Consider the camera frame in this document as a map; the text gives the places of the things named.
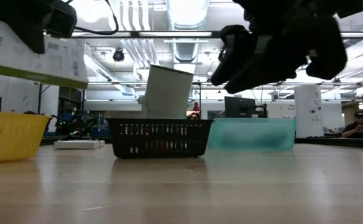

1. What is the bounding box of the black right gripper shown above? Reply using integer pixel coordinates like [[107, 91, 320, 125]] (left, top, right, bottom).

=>
[[210, 0, 363, 95]]

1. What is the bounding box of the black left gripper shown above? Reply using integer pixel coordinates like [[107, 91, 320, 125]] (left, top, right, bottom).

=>
[[0, 0, 53, 55]]

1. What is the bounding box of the large white printed box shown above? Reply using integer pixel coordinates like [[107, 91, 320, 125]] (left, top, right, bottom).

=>
[[0, 15, 90, 90]]

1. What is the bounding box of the white square pillar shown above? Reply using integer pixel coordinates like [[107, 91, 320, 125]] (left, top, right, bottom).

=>
[[293, 84, 325, 139]]

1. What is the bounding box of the person standing far off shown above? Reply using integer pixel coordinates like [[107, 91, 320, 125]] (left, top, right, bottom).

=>
[[191, 101, 201, 120]]

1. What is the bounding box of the overhead beam with light strips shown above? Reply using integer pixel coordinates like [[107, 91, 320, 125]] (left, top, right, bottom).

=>
[[71, 30, 363, 39]]

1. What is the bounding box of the yellow slotted plastic basket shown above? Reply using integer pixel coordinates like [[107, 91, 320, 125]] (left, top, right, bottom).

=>
[[0, 110, 52, 164]]

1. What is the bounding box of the small white printed box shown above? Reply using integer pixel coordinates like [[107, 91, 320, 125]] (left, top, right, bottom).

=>
[[53, 139, 106, 151]]

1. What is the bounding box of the black slotted plastic basket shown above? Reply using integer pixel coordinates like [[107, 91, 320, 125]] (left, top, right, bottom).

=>
[[106, 117, 214, 159]]

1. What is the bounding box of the person seated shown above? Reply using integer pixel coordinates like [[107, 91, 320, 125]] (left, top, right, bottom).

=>
[[341, 111, 363, 139]]

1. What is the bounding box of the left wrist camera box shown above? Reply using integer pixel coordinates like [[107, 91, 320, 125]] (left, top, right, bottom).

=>
[[45, 0, 78, 39]]

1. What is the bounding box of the black camera cable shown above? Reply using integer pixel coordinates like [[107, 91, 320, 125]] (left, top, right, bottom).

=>
[[72, 0, 121, 36]]

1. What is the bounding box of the black ceiling dome camera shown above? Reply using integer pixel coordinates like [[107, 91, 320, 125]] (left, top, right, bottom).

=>
[[112, 47, 126, 63]]

